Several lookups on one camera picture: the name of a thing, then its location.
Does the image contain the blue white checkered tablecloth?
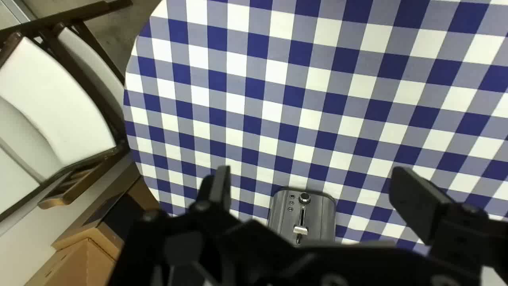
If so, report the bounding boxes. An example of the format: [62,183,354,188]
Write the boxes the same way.
[120,0,508,258]

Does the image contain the dark wooden frame white panels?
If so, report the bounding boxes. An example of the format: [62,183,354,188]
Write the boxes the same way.
[0,0,135,224]

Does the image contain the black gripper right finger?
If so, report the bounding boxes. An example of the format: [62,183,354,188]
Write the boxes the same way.
[389,165,458,247]

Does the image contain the silver metal toaster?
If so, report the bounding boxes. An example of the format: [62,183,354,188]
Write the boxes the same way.
[266,185,338,247]

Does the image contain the wooden cabinet with dark band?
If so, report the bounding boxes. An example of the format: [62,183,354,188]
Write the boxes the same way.
[23,173,177,286]

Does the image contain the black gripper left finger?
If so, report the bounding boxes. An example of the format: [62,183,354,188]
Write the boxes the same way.
[206,164,233,215]

